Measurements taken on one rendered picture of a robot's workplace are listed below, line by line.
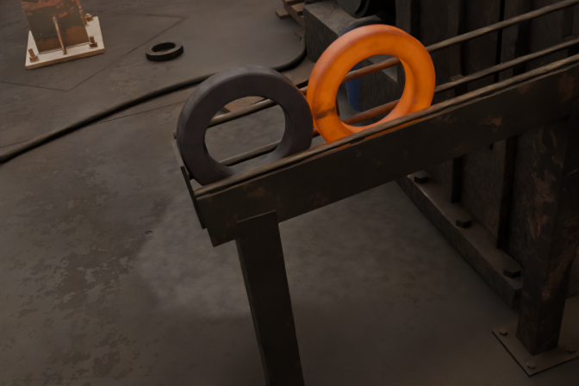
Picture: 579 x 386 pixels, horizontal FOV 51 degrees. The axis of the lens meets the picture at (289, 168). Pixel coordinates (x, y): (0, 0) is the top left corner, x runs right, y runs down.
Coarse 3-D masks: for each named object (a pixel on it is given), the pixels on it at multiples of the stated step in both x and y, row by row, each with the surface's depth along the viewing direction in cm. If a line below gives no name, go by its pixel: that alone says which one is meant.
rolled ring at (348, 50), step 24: (336, 48) 80; (360, 48) 80; (384, 48) 81; (408, 48) 82; (312, 72) 82; (336, 72) 80; (408, 72) 86; (432, 72) 85; (312, 96) 82; (408, 96) 88; (432, 96) 87; (336, 120) 84; (384, 120) 90
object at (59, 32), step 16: (32, 0) 297; (48, 0) 299; (64, 0) 301; (32, 16) 301; (48, 16) 303; (64, 16) 305; (80, 16) 308; (96, 16) 353; (32, 32) 304; (48, 32) 307; (64, 32) 309; (80, 32) 311; (96, 32) 329; (32, 48) 300; (48, 48) 310; (64, 48) 304; (80, 48) 310; (96, 48) 307; (32, 64) 300; (48, 64) 302
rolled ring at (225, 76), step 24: (240, 72) 77; (264, 72) 78; (192, 96) 78; (216, 96) 77; (240, 96) 78; (264, 96) 79; (288, 96) 80; (192, 120) 78; (288, 120) 83; (312, 120) 83; (192, 144) 79; (288, 144) 85; (192, 168) 81; (216, 168) 82; (240, 168) 87
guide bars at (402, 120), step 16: (560, 64) 90; (512, 80) 89; (464, 96) 88; (480, 96) 88; (416, 112) 86; (432, 112) 87; (368, 128) 85; (384, 128) 85; (336, 144) 84; (288, 160) 83; (240, 176) 82; (256, 176) 83; (208, 192) 81
